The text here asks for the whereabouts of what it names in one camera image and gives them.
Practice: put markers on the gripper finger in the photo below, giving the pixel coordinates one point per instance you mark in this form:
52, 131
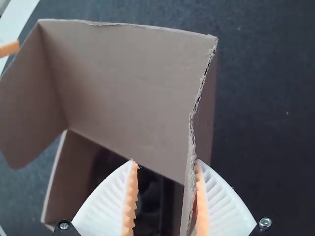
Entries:
108, 204
221, 209
9, 49

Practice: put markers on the cardboard box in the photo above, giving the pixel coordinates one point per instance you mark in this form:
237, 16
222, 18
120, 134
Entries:
123, 86

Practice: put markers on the black mat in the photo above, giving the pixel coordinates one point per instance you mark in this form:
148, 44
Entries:
258, 98

